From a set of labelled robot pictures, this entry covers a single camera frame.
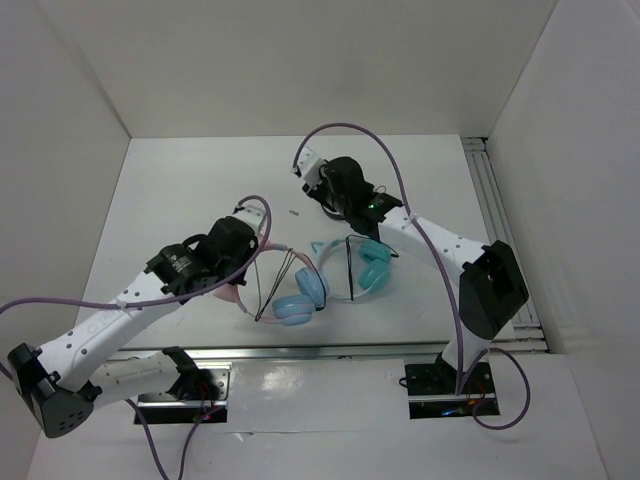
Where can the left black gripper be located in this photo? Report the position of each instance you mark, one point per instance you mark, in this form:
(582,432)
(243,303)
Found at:
(248,249)

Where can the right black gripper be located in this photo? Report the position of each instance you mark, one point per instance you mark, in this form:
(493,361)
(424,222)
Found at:
(317,194)

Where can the pink blue cat-ear headphones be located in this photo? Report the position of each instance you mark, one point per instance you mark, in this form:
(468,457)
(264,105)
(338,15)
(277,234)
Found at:
(292,310)

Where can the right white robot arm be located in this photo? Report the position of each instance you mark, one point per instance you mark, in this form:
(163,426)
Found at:
(484,281)

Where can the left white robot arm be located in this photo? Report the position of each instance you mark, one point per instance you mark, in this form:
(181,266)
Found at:
(64,380)

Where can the black headphones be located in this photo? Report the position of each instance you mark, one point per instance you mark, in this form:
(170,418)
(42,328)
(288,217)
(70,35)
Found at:
(351,206)

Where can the white teal cat-ear headphones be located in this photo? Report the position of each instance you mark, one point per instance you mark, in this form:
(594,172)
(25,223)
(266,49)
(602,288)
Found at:
(377,258)

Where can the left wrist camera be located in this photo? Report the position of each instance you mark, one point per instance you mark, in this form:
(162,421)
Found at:
(251,215)

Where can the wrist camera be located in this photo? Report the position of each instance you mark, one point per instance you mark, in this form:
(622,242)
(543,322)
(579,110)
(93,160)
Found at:
(308,169)
(251,215)

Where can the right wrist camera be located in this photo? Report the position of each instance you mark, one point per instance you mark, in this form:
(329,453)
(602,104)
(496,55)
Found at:
(308,169)

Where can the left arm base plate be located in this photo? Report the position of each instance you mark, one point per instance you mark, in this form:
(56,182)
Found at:
(204,402)

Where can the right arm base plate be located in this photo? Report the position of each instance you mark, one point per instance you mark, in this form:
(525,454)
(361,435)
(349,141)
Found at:
(431,392)

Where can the aluminium side rail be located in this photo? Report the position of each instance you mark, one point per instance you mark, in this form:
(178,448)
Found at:
(526,324)

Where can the aluminium table edge rail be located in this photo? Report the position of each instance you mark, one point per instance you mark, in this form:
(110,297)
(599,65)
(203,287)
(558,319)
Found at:
(527,345)

